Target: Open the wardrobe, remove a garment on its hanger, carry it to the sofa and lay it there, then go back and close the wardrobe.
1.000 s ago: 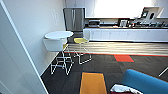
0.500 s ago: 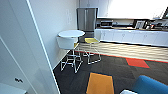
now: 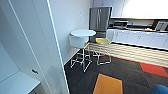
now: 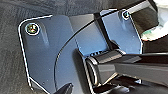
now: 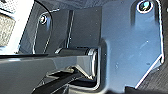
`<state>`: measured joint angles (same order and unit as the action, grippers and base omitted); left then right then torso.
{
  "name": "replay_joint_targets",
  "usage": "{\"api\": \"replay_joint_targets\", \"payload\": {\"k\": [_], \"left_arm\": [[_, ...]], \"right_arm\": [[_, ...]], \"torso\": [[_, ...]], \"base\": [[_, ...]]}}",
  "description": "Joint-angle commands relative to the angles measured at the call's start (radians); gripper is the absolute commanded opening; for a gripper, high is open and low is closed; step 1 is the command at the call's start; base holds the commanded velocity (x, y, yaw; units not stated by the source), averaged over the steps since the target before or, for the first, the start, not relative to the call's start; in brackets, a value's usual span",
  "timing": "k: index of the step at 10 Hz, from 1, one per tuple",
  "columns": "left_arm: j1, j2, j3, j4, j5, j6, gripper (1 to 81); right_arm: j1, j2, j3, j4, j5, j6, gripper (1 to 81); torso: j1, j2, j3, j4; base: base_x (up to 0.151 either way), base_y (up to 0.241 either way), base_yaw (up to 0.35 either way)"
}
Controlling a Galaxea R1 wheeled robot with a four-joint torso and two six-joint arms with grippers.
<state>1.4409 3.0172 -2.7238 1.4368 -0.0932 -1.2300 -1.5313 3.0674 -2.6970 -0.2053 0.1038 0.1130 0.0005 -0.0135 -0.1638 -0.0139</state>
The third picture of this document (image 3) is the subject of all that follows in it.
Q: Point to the white inner shelf unit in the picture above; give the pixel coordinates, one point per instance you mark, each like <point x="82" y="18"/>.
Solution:
<point x="16" y="83"/>

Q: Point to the white kitchen counter cabinets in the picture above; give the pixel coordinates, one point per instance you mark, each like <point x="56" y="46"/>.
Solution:
<point x="140" y="38"/>

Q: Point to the silver toaster oven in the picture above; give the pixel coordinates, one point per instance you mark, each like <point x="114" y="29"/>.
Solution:
<point x="120" y="24"/>

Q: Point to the white wardrobe door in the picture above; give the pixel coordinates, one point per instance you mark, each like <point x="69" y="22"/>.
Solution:
<point x="55" y="40"/>

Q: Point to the white round table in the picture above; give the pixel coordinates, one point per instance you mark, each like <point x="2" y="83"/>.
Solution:
<point x="83" y="32"/>

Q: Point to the white wardrobe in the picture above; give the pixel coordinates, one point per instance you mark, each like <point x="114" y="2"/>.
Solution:
<point x="16" y="40"/>

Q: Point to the grey tall cabinet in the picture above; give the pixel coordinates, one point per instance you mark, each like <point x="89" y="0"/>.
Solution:
<point x="100" y="21"/>

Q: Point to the white upper wall cabinets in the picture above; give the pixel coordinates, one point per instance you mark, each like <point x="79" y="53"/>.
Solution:
<point x="133" y="8"/>

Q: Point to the white bar stool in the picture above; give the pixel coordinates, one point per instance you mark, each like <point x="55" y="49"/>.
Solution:
<point x="77" y="41"/>

